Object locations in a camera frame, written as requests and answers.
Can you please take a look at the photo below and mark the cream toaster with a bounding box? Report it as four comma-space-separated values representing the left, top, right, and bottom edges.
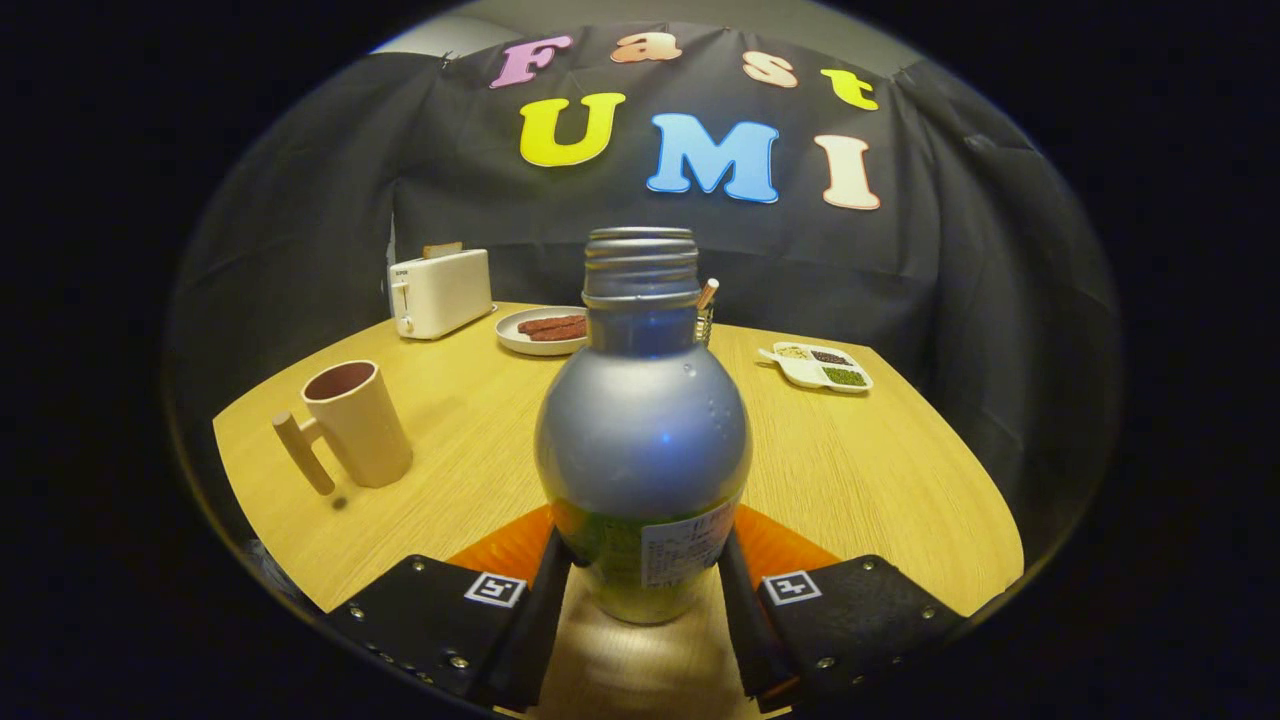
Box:
388, 248, 495, 341

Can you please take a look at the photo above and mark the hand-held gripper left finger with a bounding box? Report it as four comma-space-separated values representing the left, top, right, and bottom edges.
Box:
330, 503, 576, 713

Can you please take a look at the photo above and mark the white round plate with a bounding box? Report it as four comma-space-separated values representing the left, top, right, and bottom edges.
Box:
495, 306, 591, 357

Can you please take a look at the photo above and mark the black backdrop cloth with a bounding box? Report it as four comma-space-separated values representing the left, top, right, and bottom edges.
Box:
165, 20, 1121, 561

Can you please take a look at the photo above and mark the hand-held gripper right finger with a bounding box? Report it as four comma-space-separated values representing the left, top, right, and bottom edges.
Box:
717, 503, 966, 713

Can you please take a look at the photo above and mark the white divided dish with beans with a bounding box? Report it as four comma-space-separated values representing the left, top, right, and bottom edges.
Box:
758, 343, 874, 394

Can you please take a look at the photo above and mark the wooden table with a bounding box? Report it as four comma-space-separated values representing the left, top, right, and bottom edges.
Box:
212, 300, 1025, 720

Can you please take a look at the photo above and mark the beige cup with wooden handle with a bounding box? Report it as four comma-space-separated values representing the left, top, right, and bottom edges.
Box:
272, 360, 414, 496

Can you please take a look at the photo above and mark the silver bottle with green label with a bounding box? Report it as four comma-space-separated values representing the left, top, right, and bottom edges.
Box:
534, 227, 753, 626

